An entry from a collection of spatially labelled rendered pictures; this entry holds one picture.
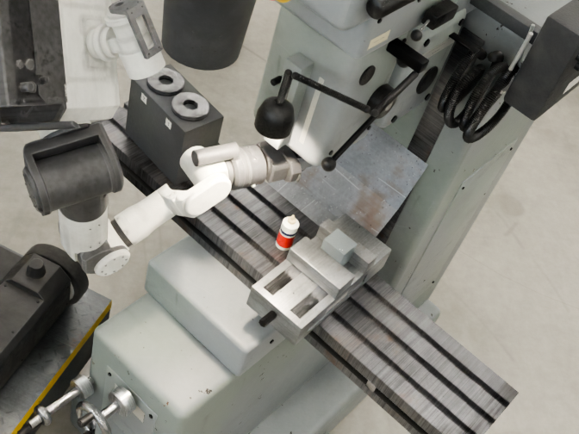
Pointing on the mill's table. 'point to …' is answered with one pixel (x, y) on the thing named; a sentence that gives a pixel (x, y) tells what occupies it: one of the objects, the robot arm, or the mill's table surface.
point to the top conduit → (376, 9)
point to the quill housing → (289, 27)
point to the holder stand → (171, 120)
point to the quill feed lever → (362, 125)
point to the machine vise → (301, 303)
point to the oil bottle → (287, 233)
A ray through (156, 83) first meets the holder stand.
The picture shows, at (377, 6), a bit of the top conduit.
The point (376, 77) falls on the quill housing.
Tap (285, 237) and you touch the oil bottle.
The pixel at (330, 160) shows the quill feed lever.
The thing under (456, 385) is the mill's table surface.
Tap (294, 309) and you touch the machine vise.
